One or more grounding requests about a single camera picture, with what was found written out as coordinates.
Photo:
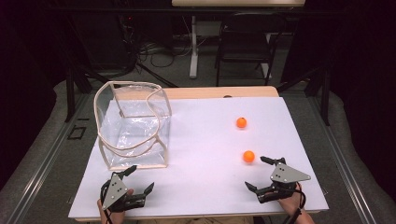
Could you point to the orange ball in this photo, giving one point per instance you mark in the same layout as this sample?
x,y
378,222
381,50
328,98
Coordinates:
x,y
248,156
241,122

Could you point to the black chair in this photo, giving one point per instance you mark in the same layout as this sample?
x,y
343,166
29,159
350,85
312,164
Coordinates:
x,y
246,46

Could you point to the grey metal floor rail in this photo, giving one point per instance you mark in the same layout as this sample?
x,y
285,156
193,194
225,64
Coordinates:
x,y
40,165
342,161

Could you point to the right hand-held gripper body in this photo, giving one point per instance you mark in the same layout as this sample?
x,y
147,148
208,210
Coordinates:
x,y
285,180

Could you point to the clear plastic bag beige trim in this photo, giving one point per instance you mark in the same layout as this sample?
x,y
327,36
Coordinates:
x,y
134,130

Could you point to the black tripod stand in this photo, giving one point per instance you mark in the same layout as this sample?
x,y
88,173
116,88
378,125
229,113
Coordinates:
x,y
155,74

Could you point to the white desk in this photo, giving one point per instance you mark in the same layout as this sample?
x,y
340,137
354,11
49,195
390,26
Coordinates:
x,y
193,46

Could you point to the black metal stand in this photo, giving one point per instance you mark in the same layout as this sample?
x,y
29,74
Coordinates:
x,y
70,93

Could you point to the black floor socket plate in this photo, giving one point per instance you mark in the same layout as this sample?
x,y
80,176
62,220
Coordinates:
x,y
76,132

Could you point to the person's left hand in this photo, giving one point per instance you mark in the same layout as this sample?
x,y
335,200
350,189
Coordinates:
x,y
117,217

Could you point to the person's right hand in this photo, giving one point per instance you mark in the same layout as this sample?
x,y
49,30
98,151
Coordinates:
x,y
291,203

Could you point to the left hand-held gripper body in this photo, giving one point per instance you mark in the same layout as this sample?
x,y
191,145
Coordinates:
x,y
114,190

